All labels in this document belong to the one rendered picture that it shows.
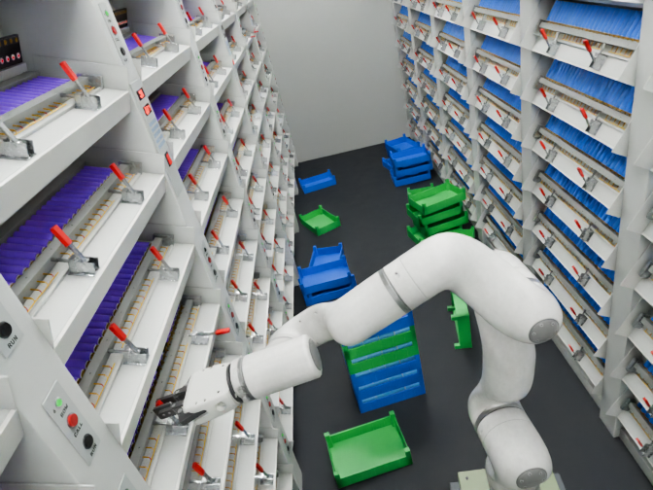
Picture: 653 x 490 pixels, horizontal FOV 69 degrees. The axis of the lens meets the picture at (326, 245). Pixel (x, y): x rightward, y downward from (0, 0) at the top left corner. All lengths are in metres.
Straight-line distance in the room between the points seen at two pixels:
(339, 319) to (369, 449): 1.30
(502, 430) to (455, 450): 0.92
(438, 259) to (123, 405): 0.57
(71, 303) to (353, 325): 0.44
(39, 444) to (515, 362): 0.78
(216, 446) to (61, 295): 0.62
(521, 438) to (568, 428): 1.02
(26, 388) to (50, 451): 0.09
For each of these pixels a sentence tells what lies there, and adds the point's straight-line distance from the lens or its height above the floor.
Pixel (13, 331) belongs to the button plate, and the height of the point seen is 1.41.
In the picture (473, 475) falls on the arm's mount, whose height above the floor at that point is 0.35.
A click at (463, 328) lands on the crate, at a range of 2.32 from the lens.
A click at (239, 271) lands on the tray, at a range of 1.84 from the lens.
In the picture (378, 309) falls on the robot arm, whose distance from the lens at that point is 0.82.
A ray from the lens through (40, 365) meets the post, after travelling 0.70.
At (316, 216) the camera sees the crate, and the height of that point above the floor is 0.00.
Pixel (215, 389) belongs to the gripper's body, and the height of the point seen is 1.07.
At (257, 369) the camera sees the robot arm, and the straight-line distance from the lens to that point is 0.90.
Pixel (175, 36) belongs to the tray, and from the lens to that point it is 1.84.
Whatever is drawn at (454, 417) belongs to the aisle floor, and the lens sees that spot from 2.15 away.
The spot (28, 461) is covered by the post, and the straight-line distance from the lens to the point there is 0.73.
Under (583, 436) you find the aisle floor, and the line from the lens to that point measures 2.14.
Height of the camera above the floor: 1.69
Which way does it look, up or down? 30 degrees down
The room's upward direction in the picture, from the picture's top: 15 degrees counter-clockwise
